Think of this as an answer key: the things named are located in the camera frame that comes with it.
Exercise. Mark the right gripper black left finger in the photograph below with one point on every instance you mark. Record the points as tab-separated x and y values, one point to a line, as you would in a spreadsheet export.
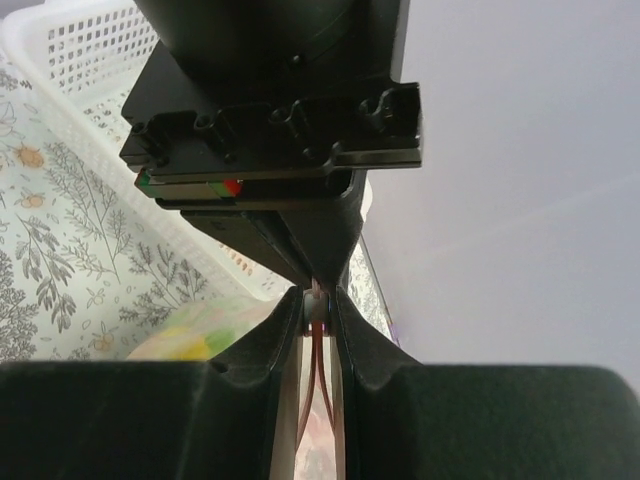
233	416

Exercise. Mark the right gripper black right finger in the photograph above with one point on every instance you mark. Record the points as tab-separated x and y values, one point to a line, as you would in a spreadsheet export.
397	418

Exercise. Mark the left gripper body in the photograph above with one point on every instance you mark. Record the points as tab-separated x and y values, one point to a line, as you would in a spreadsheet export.
272	91

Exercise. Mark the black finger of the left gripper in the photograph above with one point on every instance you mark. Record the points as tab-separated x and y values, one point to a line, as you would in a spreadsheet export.
261	236

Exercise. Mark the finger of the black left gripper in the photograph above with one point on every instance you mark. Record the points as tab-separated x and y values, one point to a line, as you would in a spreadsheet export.
322	223

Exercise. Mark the clear zip top bag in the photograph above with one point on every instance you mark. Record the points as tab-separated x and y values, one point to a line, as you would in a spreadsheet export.
315	457

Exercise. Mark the green apple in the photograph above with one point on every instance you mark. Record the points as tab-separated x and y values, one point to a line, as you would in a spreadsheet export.
219	340

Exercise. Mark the yellow lemon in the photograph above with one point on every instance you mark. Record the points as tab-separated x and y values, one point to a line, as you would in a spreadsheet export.
185	345

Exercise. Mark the floral tablecloth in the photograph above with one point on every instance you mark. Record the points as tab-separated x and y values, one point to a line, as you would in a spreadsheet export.
84	275

